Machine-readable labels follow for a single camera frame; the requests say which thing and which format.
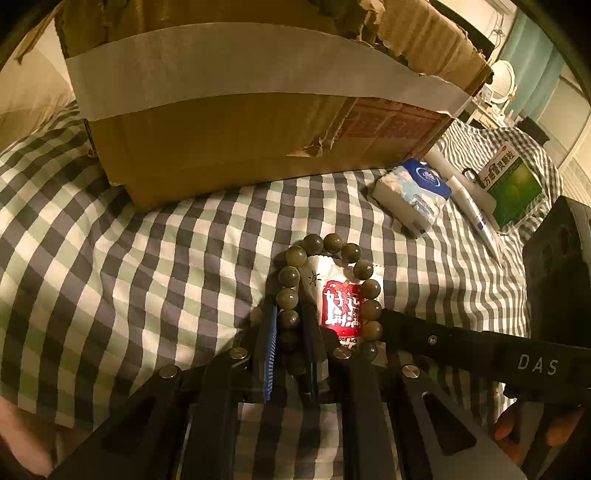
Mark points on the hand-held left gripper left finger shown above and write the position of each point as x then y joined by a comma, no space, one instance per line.
270,355

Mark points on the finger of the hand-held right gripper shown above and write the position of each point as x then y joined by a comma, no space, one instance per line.
431,339

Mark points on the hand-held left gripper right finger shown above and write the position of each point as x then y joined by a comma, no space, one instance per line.
316,369

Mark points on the red white small packet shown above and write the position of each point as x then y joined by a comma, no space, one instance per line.
339,304

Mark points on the brown cardboard box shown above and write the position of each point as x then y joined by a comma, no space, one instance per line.
231,115

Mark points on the person's right hand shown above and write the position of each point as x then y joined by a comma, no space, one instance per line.
512,427

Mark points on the green medicine box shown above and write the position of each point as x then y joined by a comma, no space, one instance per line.
510,184

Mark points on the white cosmetic tube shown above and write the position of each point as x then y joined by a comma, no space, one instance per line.
473,210

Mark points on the blue tissue pack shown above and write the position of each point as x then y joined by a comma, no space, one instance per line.
413,194

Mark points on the green checked bed sheet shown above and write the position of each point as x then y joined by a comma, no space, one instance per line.
138,277

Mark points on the white bottle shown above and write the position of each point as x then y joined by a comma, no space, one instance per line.
438,164

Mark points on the white vanity table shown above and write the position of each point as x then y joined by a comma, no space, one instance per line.
491,113

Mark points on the narrow green curtain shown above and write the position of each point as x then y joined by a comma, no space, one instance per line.
531,60

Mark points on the person's leg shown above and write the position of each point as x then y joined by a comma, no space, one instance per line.
23,438

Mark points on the black wall television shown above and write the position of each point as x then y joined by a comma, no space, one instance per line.
480,46

